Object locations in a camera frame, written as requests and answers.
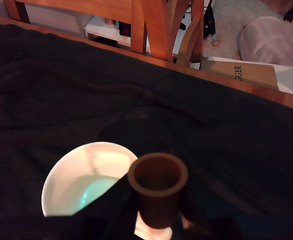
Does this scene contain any brown coffee capsule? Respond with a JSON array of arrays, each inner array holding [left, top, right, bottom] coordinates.
[[126, 152, 189, 230]]

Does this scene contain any small orange blue toy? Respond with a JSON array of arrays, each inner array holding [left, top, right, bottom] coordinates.
[[210, 35, 223, 47]]

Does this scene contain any pale bulky bag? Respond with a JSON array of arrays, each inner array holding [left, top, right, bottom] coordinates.
[[237, 16, 293, 68]]

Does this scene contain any tan book with black lettering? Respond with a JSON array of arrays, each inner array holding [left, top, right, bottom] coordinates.
[[200, 59, 280, 91]]

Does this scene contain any floral print white mug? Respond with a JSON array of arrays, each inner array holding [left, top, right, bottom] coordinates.
[[40, 141, 139, 218]]

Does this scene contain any wooden slatted chair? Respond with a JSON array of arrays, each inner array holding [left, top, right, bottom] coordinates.
[[3, 0, 148, 55]]

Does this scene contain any white low shelf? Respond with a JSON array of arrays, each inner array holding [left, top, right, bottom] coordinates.
[[83, 15, 132, 48]]

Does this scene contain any wooden high chair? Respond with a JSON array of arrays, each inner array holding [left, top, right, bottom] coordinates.
[[140, 0, 205, 66]]

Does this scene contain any dark brown knitted cloth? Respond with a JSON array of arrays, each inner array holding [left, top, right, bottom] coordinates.
[[0, 17, 293, 240]]

